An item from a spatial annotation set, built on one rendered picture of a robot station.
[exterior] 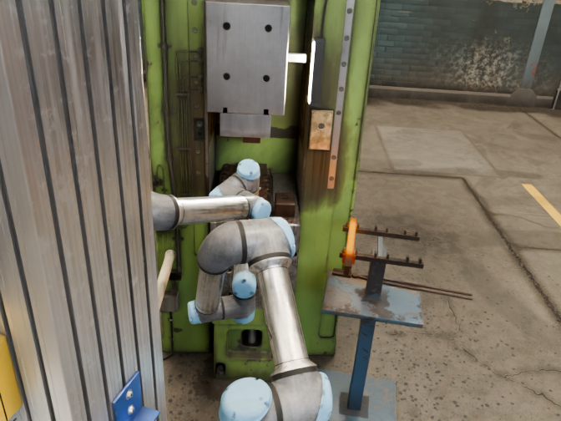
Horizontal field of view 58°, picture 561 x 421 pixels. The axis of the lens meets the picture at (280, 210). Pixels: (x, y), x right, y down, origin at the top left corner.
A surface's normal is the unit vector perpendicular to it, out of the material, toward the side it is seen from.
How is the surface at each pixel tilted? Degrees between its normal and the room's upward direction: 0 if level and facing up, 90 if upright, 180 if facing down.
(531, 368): 0
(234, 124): 90
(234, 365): 90
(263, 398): 8
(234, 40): 90
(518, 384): 0
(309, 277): 90
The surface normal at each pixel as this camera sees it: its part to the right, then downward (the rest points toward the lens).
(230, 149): 0.03, 0.46
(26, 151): 0.95, 0.18
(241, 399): -0.07, -0.87
